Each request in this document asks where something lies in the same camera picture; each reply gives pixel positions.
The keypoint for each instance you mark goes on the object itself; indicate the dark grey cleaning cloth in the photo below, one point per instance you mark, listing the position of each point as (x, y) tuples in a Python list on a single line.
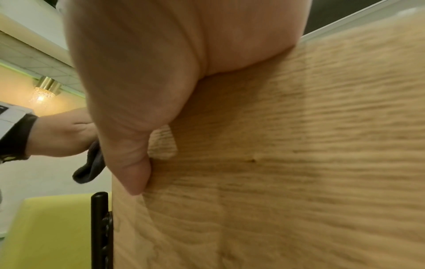
[(91, 168)]

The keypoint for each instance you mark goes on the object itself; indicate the wooden chair with orange seat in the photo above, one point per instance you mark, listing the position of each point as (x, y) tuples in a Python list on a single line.
[(282, 157)]

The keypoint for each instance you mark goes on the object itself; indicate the white tag wrist band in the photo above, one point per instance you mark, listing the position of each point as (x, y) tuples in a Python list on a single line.
[(16, 136)]

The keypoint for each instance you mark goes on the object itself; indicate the green upholstered bench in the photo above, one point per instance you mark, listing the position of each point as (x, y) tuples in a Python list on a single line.
[(49, 231)]

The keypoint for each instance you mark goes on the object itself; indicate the person's right hand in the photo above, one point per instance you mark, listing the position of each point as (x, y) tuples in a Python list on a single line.
[(159, 52)]

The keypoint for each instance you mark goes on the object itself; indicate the person's left hand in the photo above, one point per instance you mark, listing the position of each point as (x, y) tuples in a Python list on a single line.
[(59, 134)]

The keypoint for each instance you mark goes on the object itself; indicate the glass ceiling lamp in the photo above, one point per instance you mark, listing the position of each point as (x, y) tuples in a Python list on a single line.
[(43, 90)]

